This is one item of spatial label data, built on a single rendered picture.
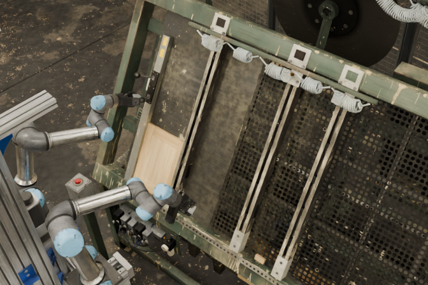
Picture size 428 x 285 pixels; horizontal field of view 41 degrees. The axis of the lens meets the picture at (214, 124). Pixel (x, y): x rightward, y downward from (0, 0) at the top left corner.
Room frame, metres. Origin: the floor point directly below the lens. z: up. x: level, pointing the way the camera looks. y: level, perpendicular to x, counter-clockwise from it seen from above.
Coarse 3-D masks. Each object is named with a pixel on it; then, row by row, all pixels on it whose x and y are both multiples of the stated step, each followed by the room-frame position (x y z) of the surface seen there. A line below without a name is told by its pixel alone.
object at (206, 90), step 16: (224, 16) 2.50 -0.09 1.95; (224, 32) 2.45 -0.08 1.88; (224, 48) 2.47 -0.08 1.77; (208, 64) 2.43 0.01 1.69; (208, 80) 2.38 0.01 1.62; (208, 96) 2.35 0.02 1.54; (192, 112) 2.33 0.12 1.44; (192, 128) 2.29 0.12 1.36; (192, 144) 2.22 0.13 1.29; (192, 160) 2.21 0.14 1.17; (176, 176) 2.16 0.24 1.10
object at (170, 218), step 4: (168, 208) 1.67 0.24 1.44; (172, 208) 1.65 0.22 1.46; (176, 208) 1.65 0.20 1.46; (168, 212) 1.65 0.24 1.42; (172, 212) 1.64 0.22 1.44; (176, 212) 1.64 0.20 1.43; (168, 216) 1.64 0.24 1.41; (172, 216) 1.63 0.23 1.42; (168, 220) 1.63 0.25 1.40; (172, 220) 1.62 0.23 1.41
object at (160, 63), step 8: (168, 40) 2.68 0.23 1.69; (160, 48) 2.68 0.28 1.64; (168, 48) 2.67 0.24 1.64; (168, 56) 2.66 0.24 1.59; (160, 64) 2.62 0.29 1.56; (160, 72) 2.60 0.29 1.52; (160, 80) 2.60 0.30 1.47; (144, 104) 2.54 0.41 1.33; (152, 104) 2.52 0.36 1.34; (144, 112) 2.51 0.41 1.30; (152, 112) 2.52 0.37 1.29; (144, 120) 2.48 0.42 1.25; (144, 128) 2.45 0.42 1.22; (136, 136) 2.45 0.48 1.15; (144, 136) 2.44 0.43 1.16; (136, 144) 2.42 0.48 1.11; (136, 152) 2.39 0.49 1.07; (136, 160) 2.37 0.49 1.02; (128, 168) 2.36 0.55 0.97; (128, 176) 2.33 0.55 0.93
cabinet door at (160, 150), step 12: (156, 132) 2.42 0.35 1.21; (168, 132) 2.39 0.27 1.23; (144, 144) 2.41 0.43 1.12; (156, 144) 2.38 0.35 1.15; (168, 144) 2.34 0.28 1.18; (180, 144) 2.30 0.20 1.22; (144, 156) 2.37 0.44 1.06; (156, 156) 2.33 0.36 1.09; (168, 156) 2.29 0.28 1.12; (144, 168) 2.33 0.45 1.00; (156, 168) 2.29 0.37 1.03; (168, 168) 2.25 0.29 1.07; (144, 180) 2.28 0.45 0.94; (156, 180) 2.25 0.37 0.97; (168, 180) 2.21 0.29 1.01
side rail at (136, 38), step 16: (144, 0) 2.89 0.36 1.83; (144, 16) 2.88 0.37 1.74; (144, 32) 2.86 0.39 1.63; (128, 48) 2.79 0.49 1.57; (128, 64) 2.73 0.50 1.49; (128, 80) 2.72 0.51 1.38; (112, 112) 2.62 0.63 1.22; (112, 128) 2.57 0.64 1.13; (112, 144) 2.54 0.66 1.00; (96, 160) 2.49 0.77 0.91; (112, 160) 2.52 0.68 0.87
